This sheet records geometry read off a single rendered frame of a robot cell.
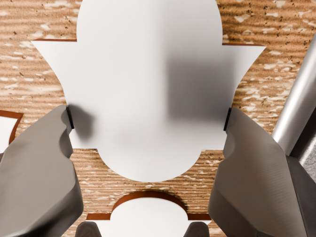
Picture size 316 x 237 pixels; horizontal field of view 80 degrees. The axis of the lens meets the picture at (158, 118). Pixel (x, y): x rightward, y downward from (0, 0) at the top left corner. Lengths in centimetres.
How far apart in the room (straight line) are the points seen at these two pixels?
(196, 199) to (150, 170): 7
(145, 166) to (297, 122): 13
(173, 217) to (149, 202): 3
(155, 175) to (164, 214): 6
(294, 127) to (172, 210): 13
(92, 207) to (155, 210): 6
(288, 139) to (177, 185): 11
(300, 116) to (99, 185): 18
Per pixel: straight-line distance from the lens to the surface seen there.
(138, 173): 16
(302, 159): 24
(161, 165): 15
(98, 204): 22
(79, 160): 17
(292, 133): 20
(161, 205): 20
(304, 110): 19
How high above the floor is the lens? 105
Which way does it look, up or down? 58 degrees down
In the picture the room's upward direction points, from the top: 179 degrees clockwise
